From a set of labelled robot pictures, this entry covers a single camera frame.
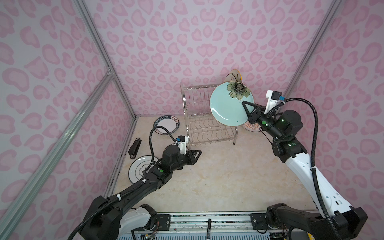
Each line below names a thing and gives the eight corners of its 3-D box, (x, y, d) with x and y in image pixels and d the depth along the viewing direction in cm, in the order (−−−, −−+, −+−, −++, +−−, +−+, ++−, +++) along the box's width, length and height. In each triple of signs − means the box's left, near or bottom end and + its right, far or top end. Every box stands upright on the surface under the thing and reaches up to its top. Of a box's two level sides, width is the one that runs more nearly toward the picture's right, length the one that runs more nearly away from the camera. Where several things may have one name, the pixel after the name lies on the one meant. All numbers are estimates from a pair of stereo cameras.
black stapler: (129, 158, 99) (126, 154, 95) (137, 141, 108) (135, 137, 104) (133, 159, 98) (131, 155, 94) (142, 142, 107) (139, 137, 103)
